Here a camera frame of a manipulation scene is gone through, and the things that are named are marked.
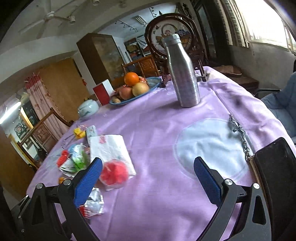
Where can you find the pink floral curtain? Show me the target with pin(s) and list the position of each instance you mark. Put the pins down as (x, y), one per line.
(42, 103)

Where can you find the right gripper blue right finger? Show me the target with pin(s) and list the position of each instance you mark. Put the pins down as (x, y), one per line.
(252, 222)

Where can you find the wooden armchair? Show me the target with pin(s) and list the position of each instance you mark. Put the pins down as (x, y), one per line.
(44, 139)

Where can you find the purple tablecloth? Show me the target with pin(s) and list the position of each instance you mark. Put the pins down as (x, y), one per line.
(165, 200)

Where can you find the red snack wrapper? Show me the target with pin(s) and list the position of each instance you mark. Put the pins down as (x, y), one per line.
(93, 205)

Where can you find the blue padded chair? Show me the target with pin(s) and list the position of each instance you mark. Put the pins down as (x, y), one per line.
(281, 102)

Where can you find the red apple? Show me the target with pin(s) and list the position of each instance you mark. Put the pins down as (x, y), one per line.
(126, 93)

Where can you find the blue fruit plate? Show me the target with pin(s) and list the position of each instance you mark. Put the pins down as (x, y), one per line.
(152, 82)

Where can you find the tall wooden display cabinet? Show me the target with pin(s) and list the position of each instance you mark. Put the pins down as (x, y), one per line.
(102, 58)

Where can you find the silver metal bottle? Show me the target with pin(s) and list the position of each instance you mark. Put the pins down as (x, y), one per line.
(181, 71)

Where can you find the red white box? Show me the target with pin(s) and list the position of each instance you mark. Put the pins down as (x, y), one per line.
(103, 92)

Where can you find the green tea package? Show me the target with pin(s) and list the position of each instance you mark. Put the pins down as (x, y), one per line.
(78, 159)

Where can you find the white ceiling fan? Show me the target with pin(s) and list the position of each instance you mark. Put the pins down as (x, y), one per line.
(49, 15)

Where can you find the yellow foam fruit net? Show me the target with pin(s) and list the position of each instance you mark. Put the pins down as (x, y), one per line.
(79, 133)

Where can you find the red foam net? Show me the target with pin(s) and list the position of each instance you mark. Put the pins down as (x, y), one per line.
(62, 159)

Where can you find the wooden side chair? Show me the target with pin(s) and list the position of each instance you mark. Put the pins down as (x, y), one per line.
(144, 67)

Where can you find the yellow pear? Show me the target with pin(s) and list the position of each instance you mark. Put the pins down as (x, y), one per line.
(140, 88)

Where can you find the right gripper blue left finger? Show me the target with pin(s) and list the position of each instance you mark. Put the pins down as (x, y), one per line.
(53, 212)

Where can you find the orange fruit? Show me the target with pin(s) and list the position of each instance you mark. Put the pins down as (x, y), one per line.
(131, 79)

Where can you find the celadon lidded jar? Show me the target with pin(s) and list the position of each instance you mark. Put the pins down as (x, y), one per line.
(87, 109)

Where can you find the black smartphone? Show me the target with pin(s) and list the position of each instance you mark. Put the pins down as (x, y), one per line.
(276, 167)

